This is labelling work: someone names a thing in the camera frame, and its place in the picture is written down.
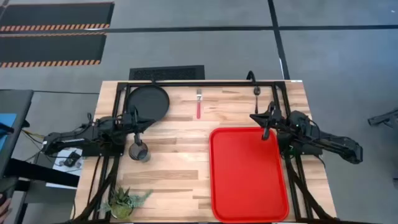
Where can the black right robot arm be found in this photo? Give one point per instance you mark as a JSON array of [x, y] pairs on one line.
[[335, 144]]

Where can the black round plate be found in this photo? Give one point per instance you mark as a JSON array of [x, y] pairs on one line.
[[149, 101]]

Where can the small potted succulent plant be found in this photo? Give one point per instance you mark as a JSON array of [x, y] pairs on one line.
[[121, 203]]

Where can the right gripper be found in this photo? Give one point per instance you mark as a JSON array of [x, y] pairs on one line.
[[275, 119]]

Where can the black desk base bar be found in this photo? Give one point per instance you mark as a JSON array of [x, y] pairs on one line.
[[40, 172]]

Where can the black perforated floor mat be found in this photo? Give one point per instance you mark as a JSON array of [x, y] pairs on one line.
[[166, 73]]

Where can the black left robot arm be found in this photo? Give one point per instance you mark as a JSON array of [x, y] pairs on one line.
[[71, 140]]

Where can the small black controller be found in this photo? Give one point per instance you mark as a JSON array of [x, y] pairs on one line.
[[71, 158]]

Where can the red plastic tray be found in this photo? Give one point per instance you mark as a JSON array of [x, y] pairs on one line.
[[248, 180]]

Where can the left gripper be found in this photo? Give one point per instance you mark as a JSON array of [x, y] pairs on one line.
[[130, 123]]

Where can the dark grey translucent cup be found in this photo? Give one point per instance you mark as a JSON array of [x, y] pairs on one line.
[[138, 153]]

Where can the person's hand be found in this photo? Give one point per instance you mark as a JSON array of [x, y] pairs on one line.
[[3, 210]]

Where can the black spoon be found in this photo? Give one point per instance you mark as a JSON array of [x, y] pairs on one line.
[[257, 90]]

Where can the black metal rig frame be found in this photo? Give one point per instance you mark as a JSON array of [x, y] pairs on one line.
[[202, 84]]

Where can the white paper sheet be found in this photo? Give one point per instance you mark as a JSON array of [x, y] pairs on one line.
[[59, 163]]

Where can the black equipment stand leg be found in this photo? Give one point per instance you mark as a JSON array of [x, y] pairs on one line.
[[384, 119]]

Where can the black hazard-striped floor mat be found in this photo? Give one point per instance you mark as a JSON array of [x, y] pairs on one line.
[[56, 14], [53, 48]]

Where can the blue pad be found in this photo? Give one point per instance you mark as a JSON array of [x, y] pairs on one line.
[[9, 141]]

